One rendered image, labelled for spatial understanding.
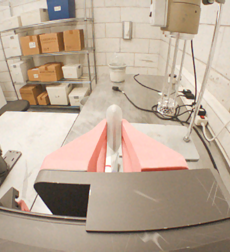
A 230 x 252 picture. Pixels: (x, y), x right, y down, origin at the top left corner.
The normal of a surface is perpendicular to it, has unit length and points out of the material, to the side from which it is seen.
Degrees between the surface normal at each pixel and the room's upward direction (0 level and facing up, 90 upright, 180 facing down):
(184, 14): 90
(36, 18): 92
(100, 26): 90
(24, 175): 0
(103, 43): 90
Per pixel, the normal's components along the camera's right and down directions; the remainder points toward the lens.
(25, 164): -0.01, -0.81
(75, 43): 0.00, 0.58
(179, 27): -0.40, 0.55
